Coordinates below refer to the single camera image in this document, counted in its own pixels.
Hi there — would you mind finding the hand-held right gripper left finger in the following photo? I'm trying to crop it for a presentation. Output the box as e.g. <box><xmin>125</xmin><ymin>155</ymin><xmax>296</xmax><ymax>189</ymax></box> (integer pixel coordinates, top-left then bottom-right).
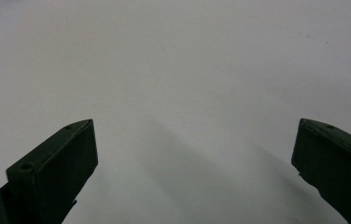
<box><xmin>0</xmin><ymin>119</ymin><xmax>99</xmax><ymax>224</ymax></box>

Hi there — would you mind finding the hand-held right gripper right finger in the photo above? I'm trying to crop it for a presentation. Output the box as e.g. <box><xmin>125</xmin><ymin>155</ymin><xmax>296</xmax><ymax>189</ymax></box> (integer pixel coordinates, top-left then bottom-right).
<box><xmin>290</xmin><ymin>118</ymin><xmax>351</xmax><ymax>224</ymax></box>

